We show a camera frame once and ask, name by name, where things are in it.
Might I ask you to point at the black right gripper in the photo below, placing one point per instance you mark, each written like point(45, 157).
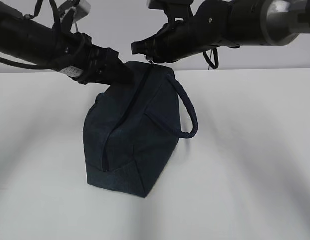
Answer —
point(206, 30)

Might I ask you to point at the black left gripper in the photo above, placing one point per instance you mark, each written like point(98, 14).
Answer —
point(75, 56)

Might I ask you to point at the dark blue insulated lunch bag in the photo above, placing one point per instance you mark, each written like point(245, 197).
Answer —
point(131, 131)

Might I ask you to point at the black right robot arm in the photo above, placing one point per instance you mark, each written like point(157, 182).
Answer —
point(255, 22)

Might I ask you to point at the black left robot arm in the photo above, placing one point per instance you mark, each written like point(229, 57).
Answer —
point(23, 38)

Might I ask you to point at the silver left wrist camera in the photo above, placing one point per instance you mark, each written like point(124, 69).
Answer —
point(76, 9)

